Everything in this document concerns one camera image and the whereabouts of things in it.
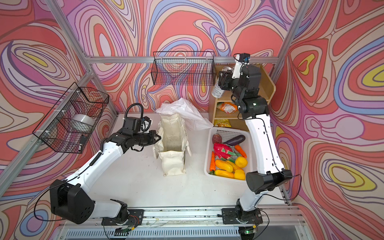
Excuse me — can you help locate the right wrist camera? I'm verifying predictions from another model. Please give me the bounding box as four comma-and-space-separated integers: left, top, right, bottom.
232, 53, 250, 79

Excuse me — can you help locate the purple eggplant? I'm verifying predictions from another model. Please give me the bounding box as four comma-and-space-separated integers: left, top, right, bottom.
224, 135, 246, 146

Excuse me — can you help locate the black wire basket left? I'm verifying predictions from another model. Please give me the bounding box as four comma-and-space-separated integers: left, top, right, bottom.
33, 83, 110, 154

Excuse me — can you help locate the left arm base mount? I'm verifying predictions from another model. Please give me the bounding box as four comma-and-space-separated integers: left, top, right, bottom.
102, 209, 145, 227

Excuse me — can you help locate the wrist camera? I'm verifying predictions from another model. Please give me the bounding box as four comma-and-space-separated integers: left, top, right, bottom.
123, 117, 152, 133
232, 53, 250, 79

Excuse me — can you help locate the cream canvas tote bag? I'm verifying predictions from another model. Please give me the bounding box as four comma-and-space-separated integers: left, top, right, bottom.
153, 114, 192, 177

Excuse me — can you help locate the silver drink can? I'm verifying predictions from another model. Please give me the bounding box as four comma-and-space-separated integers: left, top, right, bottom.
212, 66, 233, 99

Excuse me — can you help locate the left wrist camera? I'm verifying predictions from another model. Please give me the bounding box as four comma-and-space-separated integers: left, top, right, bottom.
123, 117, 152, 133

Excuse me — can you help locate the pink dragon fruit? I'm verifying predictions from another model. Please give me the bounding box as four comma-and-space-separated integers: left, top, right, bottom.
213, 144, 238, 160

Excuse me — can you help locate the black wire basket back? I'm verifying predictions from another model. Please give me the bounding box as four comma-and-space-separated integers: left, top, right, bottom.
151, 51, 216, 86

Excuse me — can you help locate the yellow lemon upper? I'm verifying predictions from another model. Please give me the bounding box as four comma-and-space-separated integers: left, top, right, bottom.
235, 157, 248, 168

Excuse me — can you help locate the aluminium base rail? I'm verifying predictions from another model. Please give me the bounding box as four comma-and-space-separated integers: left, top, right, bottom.
59, 205, 310, 232

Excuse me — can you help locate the black wire basket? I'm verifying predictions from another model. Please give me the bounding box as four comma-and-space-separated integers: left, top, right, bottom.
151, 51, 216, 86
33, 83, 110, 154

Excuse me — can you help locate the yellow lemon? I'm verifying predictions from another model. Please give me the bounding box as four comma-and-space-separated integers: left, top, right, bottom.
234, 169, 246, 181
235, 157, 248, 168

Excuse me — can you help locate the orange carrot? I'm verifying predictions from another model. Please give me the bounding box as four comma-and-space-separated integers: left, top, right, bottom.
235, 145, 248, 159
210, 151, 216, 173

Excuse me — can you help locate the yellow lemon lower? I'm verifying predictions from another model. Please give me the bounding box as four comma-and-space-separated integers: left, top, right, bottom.
234, 169, 246, 181

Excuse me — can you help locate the yellow snack packet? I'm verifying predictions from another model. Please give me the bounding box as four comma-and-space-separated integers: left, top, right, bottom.
214, 119, 232, 128

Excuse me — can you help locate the orange snack packet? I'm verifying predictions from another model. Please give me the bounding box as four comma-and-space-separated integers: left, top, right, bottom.
217, 102, 238, 114

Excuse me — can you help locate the yellow squash lower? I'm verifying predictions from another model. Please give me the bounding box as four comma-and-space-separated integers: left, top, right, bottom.
214, 170, 235, 179

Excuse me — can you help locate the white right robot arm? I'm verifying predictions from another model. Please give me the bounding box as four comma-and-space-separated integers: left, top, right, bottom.
218, 64, 293, 212

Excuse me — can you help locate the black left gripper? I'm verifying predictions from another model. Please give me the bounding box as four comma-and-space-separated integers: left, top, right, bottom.
132, 130, 162, 146

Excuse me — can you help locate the white plastic grocery bag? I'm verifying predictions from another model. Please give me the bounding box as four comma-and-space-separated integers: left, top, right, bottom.
156, 98, 214, 131

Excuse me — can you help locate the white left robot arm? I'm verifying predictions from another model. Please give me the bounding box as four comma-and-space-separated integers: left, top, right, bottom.
49, 130, 161, 225

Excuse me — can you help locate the yellow squash upper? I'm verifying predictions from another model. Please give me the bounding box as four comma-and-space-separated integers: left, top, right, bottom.
215, 160, 234, 173

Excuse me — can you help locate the wooden shelf unit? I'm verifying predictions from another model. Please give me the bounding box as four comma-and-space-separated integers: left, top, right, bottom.
208, 64, 276, 132

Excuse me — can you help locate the white plastic produce basket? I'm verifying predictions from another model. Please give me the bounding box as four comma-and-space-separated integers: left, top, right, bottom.
204, 127, 256, 184

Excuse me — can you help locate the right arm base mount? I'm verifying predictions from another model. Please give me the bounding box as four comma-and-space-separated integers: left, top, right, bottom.
221, 206, 263, 226

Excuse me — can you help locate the dark red passion fruit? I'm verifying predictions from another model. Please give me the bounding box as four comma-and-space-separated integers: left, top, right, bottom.
212, 134, 223, 144

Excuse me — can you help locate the yellow squash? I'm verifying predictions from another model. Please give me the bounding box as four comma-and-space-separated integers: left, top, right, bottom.
215, 160, 234, 173
214, 170, 235, 179

